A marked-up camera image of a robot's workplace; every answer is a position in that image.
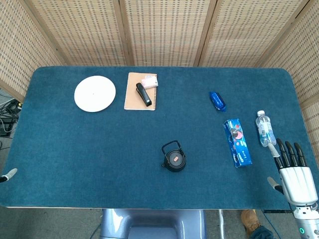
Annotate white table leg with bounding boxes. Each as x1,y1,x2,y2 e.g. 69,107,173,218
218,209,225,239

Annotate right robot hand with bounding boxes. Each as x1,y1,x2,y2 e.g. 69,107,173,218
267,138,319,206

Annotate clear plastic water bottle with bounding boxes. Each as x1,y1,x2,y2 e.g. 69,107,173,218
255,110,277,147

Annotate blue carpet table cover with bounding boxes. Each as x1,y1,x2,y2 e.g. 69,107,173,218
0,66,309,210

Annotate woven bamboo folding screen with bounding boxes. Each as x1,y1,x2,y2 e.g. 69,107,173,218
0,0,319,141

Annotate blue cable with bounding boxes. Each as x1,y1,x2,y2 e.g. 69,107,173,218
263,213,282,237

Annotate blue Oreo cookie box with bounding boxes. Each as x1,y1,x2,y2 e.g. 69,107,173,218
222,119,253,169

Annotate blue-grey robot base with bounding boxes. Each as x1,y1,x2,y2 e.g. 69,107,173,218
99,208,207,239

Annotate blue snack packet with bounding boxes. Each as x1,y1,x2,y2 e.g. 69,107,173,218
208,91,227,112

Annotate pink white tissue pack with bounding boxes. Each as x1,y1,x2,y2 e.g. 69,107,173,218
141,74,159,88

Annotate brown spiral notebook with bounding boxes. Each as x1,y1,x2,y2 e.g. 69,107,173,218
124,72,159,111

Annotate brown shoe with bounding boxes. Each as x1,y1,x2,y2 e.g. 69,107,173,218
240,209,262,237

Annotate white round plate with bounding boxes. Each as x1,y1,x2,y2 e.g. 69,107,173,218
74,75,117,113

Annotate black kettle with handle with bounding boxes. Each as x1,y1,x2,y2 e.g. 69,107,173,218
160,139,187,173

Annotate tangled black cables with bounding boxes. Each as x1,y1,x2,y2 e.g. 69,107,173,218
0,98,23,150

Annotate black stapler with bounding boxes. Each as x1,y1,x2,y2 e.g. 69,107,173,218
135,82,153,107

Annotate dark blue trouser leg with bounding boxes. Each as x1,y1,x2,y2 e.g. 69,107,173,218
249,225,275,239

